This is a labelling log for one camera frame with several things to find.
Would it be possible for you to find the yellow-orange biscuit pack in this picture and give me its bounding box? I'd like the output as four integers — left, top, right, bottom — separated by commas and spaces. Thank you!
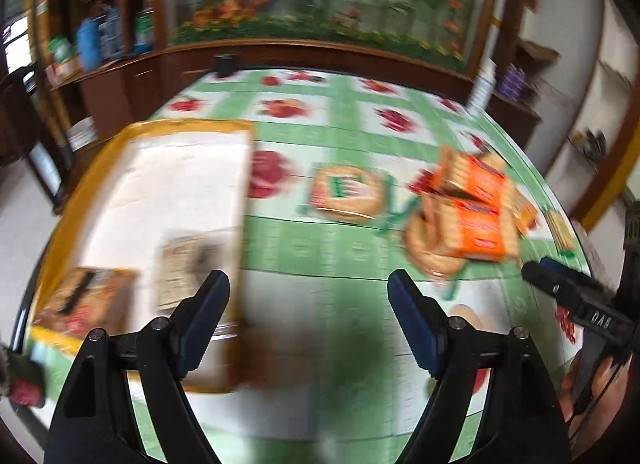
512, 191, 538, 237

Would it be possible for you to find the orange cracker pack front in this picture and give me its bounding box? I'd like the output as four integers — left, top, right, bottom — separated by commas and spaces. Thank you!
420, 192, 520, 262

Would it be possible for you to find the orange cracker pack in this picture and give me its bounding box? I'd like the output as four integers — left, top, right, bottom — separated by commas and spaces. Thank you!
408, 146, 516, 207
420, 192, 520, 262

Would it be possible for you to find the cracker pack with black band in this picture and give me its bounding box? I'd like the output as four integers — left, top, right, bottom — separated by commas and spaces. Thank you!
34, 267, 138, 339

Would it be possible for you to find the clear bag of dark snacks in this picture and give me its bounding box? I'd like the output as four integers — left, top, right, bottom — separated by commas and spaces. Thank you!
154, 229, 239, 311

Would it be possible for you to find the round cracker pack green label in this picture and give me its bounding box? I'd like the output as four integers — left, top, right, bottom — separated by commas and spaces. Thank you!
297, 164, 419, 235

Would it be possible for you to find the small yellow green wafer pack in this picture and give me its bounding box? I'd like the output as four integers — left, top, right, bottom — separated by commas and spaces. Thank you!
544, 209, 575, 258

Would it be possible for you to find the person's right hand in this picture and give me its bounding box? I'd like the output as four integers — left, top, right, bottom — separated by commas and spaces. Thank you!
558, 350, 634, 458

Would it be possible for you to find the purple bottle left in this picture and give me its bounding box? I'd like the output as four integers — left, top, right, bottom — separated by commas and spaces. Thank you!
497, 64, 526, 102

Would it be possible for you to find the white spray bottle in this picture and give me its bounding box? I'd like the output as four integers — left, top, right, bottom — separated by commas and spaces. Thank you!
466, 57, 496, 117

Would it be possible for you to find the green fruit-print tablecloth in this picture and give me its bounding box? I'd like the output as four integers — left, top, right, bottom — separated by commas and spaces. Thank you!
156, 69, 582, 463

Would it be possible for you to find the yellow tray with white liner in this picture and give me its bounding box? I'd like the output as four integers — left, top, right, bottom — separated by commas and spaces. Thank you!
32, 117, 255, 394

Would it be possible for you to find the dark wooden chair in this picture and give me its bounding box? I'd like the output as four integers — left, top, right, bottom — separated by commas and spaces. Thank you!
1, 62, 73, 215

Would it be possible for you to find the wooden sideboard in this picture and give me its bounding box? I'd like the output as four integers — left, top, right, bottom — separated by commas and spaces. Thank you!
49, 38, 544, 146

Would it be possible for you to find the green snack bag on sideboard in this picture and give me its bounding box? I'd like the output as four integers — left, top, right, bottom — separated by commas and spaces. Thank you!
47, 35, 75, 66

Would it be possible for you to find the small black box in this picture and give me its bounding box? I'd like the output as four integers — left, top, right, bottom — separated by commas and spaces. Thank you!
213, 53, 239, 79

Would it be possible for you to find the green-labelled plastic bottle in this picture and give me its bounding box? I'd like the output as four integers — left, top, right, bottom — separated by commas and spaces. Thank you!
134, 9, 155, 54

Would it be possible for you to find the blue thermos jug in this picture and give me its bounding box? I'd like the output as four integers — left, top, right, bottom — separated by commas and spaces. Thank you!
76, 18, 103, 72

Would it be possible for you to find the clear water jug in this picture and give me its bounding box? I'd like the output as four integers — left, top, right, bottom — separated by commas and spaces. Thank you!
99, 6, 124, 60

